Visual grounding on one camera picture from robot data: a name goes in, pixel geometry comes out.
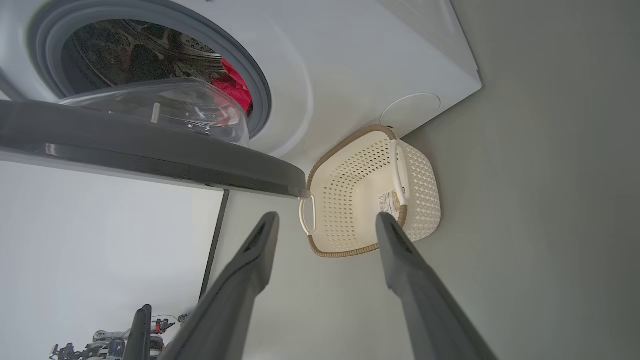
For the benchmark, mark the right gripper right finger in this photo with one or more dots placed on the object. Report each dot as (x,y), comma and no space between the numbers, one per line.
(420,300)

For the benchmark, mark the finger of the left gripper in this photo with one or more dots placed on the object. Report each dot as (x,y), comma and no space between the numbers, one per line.
(135,340)
(147,335)

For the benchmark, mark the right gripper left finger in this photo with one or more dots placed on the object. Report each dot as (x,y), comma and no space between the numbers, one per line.
(235,290)

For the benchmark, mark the dark grey round glass door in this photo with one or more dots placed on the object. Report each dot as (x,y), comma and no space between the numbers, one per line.
(150,150)

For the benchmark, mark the red garment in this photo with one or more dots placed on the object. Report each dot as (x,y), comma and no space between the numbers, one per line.
(235,89)

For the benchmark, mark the paper label inside basket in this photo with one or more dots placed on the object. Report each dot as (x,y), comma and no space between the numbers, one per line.
(389,202)

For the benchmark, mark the cream perforated laundry basket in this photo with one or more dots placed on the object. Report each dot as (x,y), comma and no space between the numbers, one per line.
(350,200)

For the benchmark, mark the white front-load washing machine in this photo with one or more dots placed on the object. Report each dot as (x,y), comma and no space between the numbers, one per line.
(350,60)

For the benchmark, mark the cluttered robot equipment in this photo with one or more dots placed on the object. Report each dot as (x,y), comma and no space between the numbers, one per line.
(100,346)

